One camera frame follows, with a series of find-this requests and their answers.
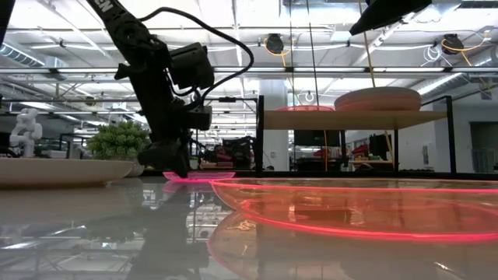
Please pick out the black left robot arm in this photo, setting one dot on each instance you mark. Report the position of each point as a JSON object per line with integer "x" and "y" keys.
{"x": 124, "y": 31}

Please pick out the wooden shelf black frame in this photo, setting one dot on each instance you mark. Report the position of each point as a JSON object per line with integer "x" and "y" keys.
{"x": 350, "y": 120}

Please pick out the black table frame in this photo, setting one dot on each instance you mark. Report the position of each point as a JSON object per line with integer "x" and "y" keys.
{"x": 350, "y": 173}

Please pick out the white round column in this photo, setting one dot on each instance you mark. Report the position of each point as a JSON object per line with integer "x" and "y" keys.
{"x": 274, "y": 89}

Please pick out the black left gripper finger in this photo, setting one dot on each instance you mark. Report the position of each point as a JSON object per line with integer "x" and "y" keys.
{"x": 183, "y": 159}
{"x": 157, "y": 153}

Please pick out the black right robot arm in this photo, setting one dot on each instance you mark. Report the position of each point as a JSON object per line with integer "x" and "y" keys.
{"x": 389, "y": 13}

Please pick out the orange translucent plate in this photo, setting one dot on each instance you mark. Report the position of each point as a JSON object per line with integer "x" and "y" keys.
{"x": 303, "y": 109}
{"x": 350, "y": 206}

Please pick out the long ceiling light strip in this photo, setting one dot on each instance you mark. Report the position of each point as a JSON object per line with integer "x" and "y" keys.
{"x": 330, "y": 69}

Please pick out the beige ceramic plate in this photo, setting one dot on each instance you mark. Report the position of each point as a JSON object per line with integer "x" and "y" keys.
{"x": 58, "y": 171}

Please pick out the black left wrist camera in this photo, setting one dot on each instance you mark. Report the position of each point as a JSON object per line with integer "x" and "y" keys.
{"x": 192, "y": 66}

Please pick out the green potted plant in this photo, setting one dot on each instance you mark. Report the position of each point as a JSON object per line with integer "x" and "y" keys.
{"x": 116, "y": 140}

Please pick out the pale green plate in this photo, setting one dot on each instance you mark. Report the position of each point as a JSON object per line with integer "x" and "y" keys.
{"x": 377, "y": 93}

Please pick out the black monitor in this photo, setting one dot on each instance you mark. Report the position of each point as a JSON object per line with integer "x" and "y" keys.
{"x": 311, "y": 138}

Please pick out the white humanoid robot figure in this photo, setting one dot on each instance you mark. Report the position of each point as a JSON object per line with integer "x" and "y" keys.
{"x": 25, "y": 132}

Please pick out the black stand frame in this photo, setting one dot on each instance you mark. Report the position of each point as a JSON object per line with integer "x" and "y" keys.
{"x": 227, "y": 99}

